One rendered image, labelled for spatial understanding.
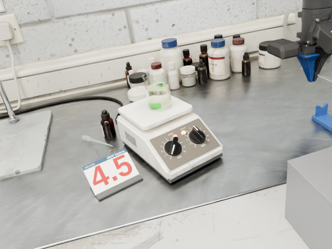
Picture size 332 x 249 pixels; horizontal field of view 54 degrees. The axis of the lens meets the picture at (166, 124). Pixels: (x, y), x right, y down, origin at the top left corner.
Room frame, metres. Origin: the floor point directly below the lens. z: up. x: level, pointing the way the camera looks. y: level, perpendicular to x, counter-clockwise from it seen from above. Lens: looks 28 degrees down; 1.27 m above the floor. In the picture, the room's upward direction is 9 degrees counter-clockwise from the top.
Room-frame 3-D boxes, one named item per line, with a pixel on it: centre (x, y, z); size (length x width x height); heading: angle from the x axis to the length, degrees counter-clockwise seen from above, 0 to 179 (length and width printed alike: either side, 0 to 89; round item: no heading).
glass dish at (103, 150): (0.58, 0.12, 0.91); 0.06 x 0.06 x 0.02
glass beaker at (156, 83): (0.61, 0.00, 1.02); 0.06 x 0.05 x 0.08; 139
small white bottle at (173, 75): (0.91, -0.04, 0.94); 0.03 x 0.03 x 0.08
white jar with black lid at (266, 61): (0.98, -0.36, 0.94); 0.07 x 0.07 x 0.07
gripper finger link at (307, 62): (0.64, -0.31, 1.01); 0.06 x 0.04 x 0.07; 10
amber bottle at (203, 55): (1.01, -0.16, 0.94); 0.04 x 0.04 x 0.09
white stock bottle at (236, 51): (0.98, -0.26, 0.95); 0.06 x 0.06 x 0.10
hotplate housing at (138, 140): (0.58, 0.01, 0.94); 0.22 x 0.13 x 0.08; 29
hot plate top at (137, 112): (0.61, 0.02, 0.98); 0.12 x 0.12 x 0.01; 29
